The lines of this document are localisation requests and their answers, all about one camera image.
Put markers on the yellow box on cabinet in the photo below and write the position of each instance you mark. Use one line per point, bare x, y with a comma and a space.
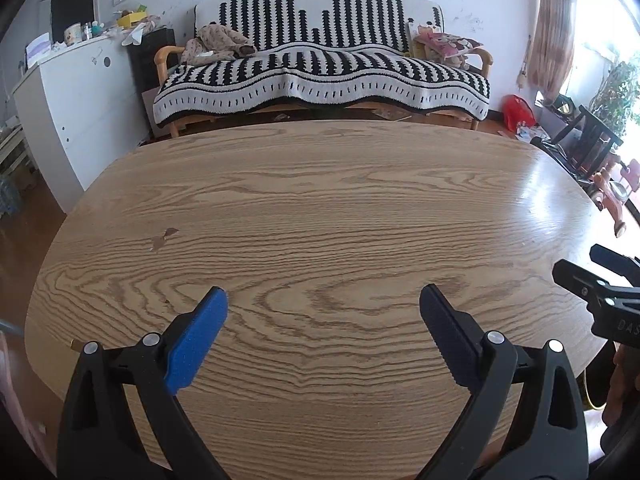
131, 19

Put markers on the black white striped sofa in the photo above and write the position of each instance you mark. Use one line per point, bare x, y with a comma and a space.
320, 53

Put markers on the white cabinet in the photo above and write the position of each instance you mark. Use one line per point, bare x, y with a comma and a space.
80, 110

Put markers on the black coffee table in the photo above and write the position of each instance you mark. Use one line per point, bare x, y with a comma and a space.
586, 156

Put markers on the potted green plant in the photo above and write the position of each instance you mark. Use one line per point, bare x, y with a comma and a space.
616, 103

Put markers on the red bag on floor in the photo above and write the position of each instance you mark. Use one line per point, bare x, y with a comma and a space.
516, 113

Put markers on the pink floral cushion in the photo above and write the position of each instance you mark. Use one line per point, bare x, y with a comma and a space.
442, 48

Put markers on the patterned window curtain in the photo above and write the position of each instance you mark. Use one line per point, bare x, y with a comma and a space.
551, 57

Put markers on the pink children's tricycle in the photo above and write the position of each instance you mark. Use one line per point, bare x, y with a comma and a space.
612, 186

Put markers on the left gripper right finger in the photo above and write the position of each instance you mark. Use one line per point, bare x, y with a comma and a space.
547, 438

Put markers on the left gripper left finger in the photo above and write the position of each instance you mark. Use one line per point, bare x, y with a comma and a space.
98, 438

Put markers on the person's right hand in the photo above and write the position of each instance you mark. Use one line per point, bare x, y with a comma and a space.
620, 386

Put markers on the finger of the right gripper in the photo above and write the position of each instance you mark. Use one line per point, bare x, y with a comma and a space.
621, 265
591, 288

